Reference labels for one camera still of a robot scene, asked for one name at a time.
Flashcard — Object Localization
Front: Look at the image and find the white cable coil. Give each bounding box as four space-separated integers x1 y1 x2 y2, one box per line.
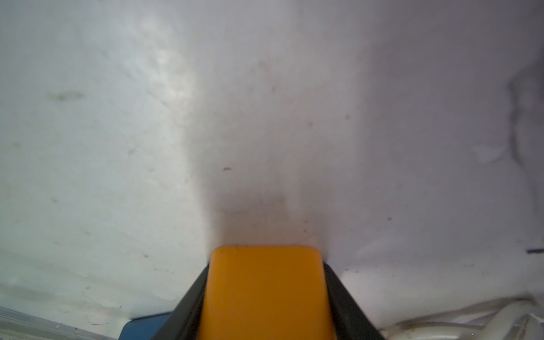
377 297 544 340

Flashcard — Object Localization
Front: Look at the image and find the blue cube adapter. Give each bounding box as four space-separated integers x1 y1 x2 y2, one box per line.
118 313 171 340

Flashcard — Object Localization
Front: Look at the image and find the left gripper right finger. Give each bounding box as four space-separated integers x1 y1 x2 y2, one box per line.
323 262 385 340

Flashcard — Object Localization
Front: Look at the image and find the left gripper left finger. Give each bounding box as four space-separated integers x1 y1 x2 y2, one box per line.
152 266 209 340

